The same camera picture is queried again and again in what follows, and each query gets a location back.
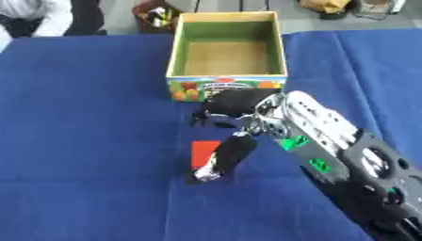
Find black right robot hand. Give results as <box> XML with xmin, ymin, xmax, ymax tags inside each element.
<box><xmin>186</xmin><ymin>88</ymin><xmax>289</xmax><ymax>184</ymax></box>

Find cardboard box with green inside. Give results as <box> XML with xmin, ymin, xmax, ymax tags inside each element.
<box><xmin>165</xmin><ymin>11</ymin><xmax>290</xmax><ymax>103</ymax></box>

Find red square block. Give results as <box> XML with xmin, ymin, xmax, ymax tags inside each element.
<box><xmin>189</xmin><ymin>140</ymin><xmax>223</xmax><ymax>168</ymax></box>

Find black tripod legs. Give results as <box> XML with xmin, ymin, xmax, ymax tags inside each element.
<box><xmin>191</xmin><ymin>0</ymin><xmax>272</xmax><ymax>13</ymax></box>

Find brown basket with items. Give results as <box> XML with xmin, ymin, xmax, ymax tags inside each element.
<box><xmin>130</xmin><ymin>0</ymin><xmax>184</xmax><ymax>34</ymax></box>

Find tan bag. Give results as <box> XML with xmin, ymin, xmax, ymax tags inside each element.
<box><xmin>298</xmin><ymin>0</ymin><xmax>353</xmax><ymax>15</ymax></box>

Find person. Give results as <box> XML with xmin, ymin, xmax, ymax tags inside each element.
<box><xmin>0</xmin><ymin>0</ymin><xmax>106</xmax><ymax>40</ymax></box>

